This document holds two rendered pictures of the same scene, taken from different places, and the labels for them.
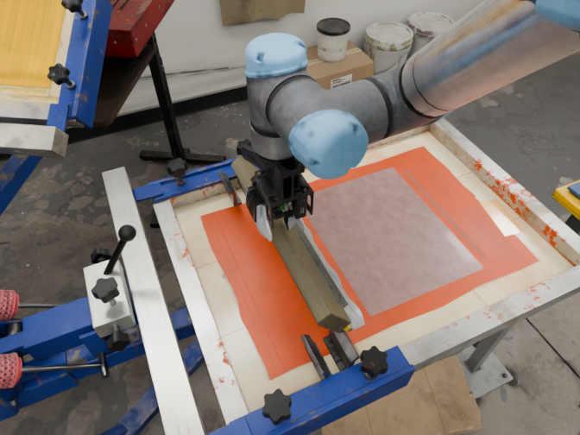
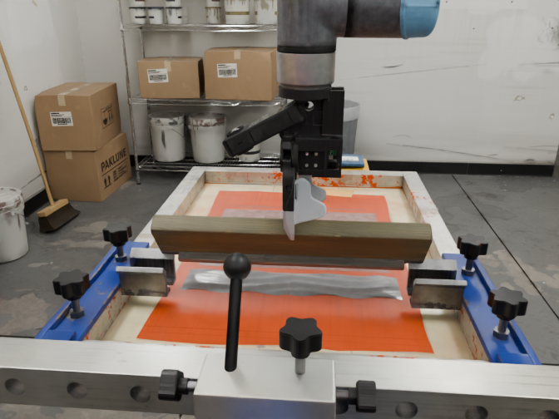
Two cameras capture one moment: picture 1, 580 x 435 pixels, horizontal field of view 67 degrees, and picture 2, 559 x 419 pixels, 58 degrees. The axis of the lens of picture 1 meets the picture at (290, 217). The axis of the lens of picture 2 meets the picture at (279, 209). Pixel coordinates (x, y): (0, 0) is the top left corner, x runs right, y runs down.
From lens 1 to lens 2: 0.72 m
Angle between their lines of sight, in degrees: 55
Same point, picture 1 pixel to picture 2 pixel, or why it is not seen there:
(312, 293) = (398, 226)
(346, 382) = (472, 286)
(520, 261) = (379, 200)
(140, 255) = (200, 357)
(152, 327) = (347, 373)
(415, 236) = not seen: hidden behind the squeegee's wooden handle
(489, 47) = not seen: outside the picture
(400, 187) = (254, 214)
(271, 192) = (324, 137)
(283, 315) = (353, 319)
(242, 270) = (265, 329)
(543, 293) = (421, 194)
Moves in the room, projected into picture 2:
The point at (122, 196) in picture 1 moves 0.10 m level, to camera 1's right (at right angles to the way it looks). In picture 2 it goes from (46, 351) to (115, 307)
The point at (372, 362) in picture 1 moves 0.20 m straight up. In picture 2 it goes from (475, 240) to (497, 108)
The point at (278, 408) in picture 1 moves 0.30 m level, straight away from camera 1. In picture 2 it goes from (514, 296) to (289, 249)
